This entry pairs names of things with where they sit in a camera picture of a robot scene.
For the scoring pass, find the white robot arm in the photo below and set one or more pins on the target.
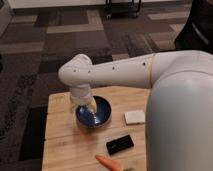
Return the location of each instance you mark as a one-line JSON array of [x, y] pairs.
[[179, 112]]

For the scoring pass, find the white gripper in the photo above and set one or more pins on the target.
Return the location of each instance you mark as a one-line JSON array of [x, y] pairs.
[[81, 95]]

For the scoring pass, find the black rectangular sponge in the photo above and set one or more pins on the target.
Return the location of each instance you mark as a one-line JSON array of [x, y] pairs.
[[119, 144]]

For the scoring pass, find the black office chair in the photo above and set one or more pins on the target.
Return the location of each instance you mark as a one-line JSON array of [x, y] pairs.
[[197, 33]]

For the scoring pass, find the orange pepper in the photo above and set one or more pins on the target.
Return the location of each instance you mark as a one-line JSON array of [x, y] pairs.
[[108, 163]]

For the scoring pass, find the white sponge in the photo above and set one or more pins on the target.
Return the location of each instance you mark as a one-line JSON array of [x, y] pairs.
[[134, 117]]

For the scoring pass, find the dark blue bowl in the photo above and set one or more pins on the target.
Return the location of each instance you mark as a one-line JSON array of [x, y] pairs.
[[94, 118]]

